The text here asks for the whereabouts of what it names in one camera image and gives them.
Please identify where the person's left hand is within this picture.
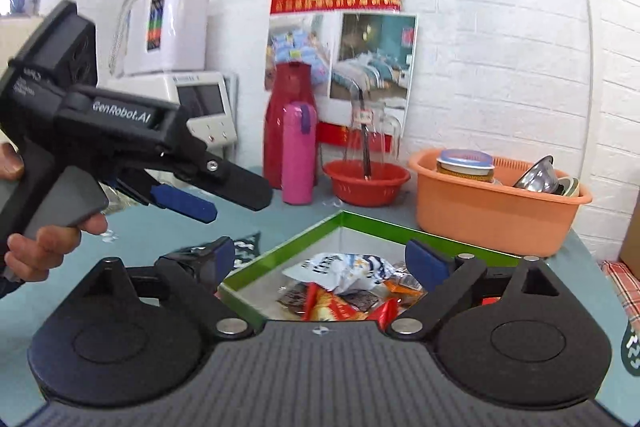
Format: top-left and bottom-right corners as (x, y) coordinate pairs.
(0, 142), (110, 283)

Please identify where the brown barcode snack packet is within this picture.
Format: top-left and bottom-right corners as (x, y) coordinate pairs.
(277, 282), (308, 315)

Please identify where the glass pitcher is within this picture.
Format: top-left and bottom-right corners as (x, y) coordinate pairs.
(344, 100), (402, 170)

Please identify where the red orange snack bag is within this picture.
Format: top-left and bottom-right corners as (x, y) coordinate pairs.
(303, 283), (399, 331)

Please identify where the white snack bag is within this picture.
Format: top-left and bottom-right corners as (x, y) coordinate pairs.
(283, 253), (396, 295)

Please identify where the brown cardboard box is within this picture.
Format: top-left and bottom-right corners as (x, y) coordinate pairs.
(618, 195), (640, 280)

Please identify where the red plastic basin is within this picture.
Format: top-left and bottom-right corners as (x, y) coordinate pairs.
(323, 160), (410, 208)

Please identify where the lidded tin in tub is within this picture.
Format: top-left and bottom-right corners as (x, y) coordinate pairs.
(436, 148), (495, 182)

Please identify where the orange plastic tub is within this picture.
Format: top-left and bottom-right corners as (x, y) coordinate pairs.
(408, 148), (592, 258)

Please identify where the bedding wall calendar poster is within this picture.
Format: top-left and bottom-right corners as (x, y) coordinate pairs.
(265, 11), (419, 146)

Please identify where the white appliance with screen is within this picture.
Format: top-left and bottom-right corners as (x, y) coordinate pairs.
(100, 72), (238, 158)

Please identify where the green white cardboard box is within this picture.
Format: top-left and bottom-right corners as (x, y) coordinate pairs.
(219, 211), (518, 329)

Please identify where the steel bowl in tub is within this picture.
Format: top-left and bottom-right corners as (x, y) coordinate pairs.
(513, 155), (559, 194)

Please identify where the white water purifier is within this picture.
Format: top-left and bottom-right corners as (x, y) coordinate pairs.
(124, 0), (209, 76)

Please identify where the red thermos jug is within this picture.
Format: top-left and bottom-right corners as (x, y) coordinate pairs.
(262, 60), (319, 191)

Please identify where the brown cake orange packet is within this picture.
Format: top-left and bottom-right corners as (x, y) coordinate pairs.
(384, 274), (425, 299)

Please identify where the pink thermos bottle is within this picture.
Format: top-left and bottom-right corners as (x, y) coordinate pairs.
(281, 102), (317, 206)

